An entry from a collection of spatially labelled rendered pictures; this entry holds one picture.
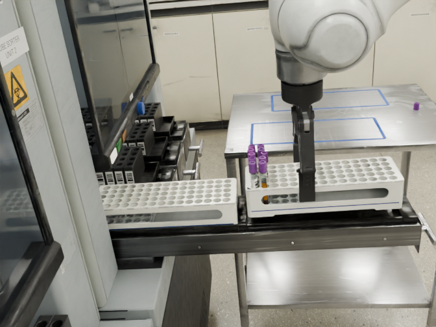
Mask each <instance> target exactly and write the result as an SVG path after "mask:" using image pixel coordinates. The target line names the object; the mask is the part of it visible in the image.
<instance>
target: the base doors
mask: <svg viewBox="0 0 436 327"><path fill-rule="evenodd" d="M427 12H430V16H413V17H409V16H410V14H417V13H427ZM151 21H152V27H154V26H156V27H157V29H153V34H154V42H155V48H156V56H157V61H158V64H159V65H160V82H161V87H162V95H163V103H164V108H165V116H173V115H174V116H175V121H185V120H186V122H187V123H188V122H189V123H197V122H207V121H222V120H223V121H225V120H229V119H230V111H231V106H232V99H233V94H240V93H262V92H274V91H281V80H280V79H278V77H277V76H276V55H275V44H274V38H273V35H272V33H271V26H270V20H269V9H263V10H248V11H239V12H222V13H214V14H213V21H212V14H201V15H192V16H178V17H170V18H155V19H151ZM252 27H263V29H261V30H248V31H247V28H252ZM213 29H214V35H213ZM164 32H179V35H170V36H164ZM214 36H215V42H214ZM215 50H216V55H215ZM216 57H217V63H216ZM373 61H374V62H373ZM217 71H218V76H217ZM372 72H373V73H372ZM218 78H219V83H218ZM397 84H418V85H419V86H420V88H421V89H422V90H423V91H424V92H425V94H426V95H427V96H428V97H429V98H430V99H431V100H432V101H434V102H435V103H436V0H410V1H409V2H408V3H406V4H405V5H404V6H402V7H401V8H400V9H398V10H397V11H396V12H395V13H394V14H393V15H392V16H391V18H390V20H389V22H388V25H387V30H386V33H385V34H384V35H383V36H381V37H380V38H379V39H378V40H377V41H376V42H374V43H373V45H372V47H371V49H370V51H369V53H368V54H367V56H366V57H365V58H364V59H363V60H362V61H361V62H360V63H359V64H358V65H356V66H354V67H353V68H351V69H348V70H346V71H343V72H340V73H327V75H326V76H325V77H324V78H323V89H330V88H351V87H364V86H385V85H397ZM219 92H220V97H219ZM220 100H221V104H220ZM221 114H222V118H221Z"/></svg>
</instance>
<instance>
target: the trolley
mask: <svg viewBox="0 0 436 327"><path fill-rule="evenodd" d="M415 102H418V103H420V106H419V110H414V109H413V107H414V103H415ZM311 105H312V107H313V110H314V112H315V118H314V121H315V123H314V143H315V155H327V154H356V153H372V152H402V161H401V168H400V173H401V174H402V176H403V178H404V193H405V194H406V196H407V186H408V179H409V167H410V161H411V151H432V150H436V103H435V102H434V101H432V100H431V99H430V98H429V97H428V96H427V95H426V94H425V92H424V91H423V90H422V89H421V88H420V86H419V85H418V84H397V85H385V86H364V87H351V88H330V89H323V97H322V99H321V100H320V101H318V102H316V103H313V104H311ZM292 106H293V105H292V104H288V103H286V102H284V101H283V100H282V96H281V92H280V91H274V92H262V93H240V94H233V99H232V106H231V111H230V119H229V124H228V131H227V136H226V143H225V148H224V158H225V159H226V172H227V178H236V180H237V167H236V158H238V160H239V175H240V184H241V195H246V191H245V168H246V158H248V154H247V150H248V146H249V145H250V144H253V145H255V148H256V158H257V157H258V150H257V145H258V144H260V143H262V144H264V146H265V151H266V152H268V157H281V156H293V143H294V141H293V138H294V137H293V135H292V132H293V122H292V115H291V107H292ZM237 194H238V196H239V191H238V183H237ZM234 257H235V265H236V278H237V292H238V299H239V313H240V321H241V327H249V319H248V309H358V308H429V311H428V319H427V324H426V327H436V263H435V271H434V276H433V284H432V289H431V298H430V296H429V294H428V292H427V290H426V287H425V285H424V282H423V281H422V278H421V276H420V274H419V271H418V269H417V266H416V265H415V262H414V260H413V257H412V255H411V253H410V251H409V248H408V246H399V247H369V248H340V249H325V250H296V251H280V252H251V253H246V259H247V262H246V265H245V264H244V255H243V253H235V254H234Z"/></svg>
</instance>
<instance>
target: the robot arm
mask: <svg viewBox="0 0 436 327"><path fill-rule="evenodd" d="M409 1H410V0H269V20H270V26H271V33H272V36H273V38H274V44H275V55H276V76H277V77H278V79H280V80H281V96H282V100H283V101H284V102H286V103H288V104H292V105H293V106H292V107H291V115H292V122H293V132H292V135H293V137H294V138H293V141H294V143H293V163H299V162H300V168H298V169H296V171H297V173H298V188H299V202H314V201H315V172H316V168H315V143H314V123H315V121H314V118H315V112H314V110H313V107H312V105H311V104H313V103H316V102H318V101H320V100H321V99H322V97H323V78H324V77H325V76H326V75H327V73H340V72H343V71H346V70H348V69H351V68H353V67H354V66H356V65H358V64H359V63H360V62H361V61H362V60H363V59H364V58H365V57H366V56H367V54H368V53H369V51H370V49H371V47H372V45H373V43H374V42H376V41H377V40H378V39H379V38H380V37H381V36H383V35H384V34H385V33H386V30H387V25H388V22H389V20H390V18H391V16H392V15H393V14H394V13H395V12H396V11H397V10H398V9H400V8H401V7H402V6H404V5H405V4H406V3H408V2H409Z"/></svg>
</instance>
